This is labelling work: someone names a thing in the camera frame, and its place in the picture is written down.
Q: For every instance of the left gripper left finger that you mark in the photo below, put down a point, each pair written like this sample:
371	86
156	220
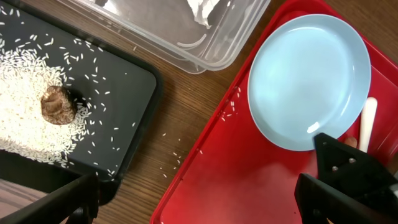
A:
76	202

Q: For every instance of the white plastic spoon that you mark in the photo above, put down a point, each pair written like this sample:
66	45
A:
367	120

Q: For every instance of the white rice grains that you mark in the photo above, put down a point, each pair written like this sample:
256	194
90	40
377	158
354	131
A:
25	76

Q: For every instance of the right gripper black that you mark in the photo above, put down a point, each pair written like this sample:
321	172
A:
355	174

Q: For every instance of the white paper napkin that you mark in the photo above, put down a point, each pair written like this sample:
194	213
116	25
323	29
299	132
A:
201	10

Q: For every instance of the orange carrot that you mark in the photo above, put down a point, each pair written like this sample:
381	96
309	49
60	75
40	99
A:
351	141

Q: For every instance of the large light blue plate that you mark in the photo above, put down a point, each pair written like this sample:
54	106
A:
312	75

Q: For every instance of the black waste tray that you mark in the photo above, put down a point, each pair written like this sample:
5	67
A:
121	90

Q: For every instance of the red serving tray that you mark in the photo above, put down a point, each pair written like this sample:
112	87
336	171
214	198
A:
233	174

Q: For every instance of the clear plastic waste bin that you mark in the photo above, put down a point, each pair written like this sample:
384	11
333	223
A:
167	29

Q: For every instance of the brown food scrap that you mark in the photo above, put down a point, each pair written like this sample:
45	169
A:
57	107

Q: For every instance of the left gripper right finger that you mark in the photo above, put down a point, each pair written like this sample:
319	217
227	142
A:
320	203

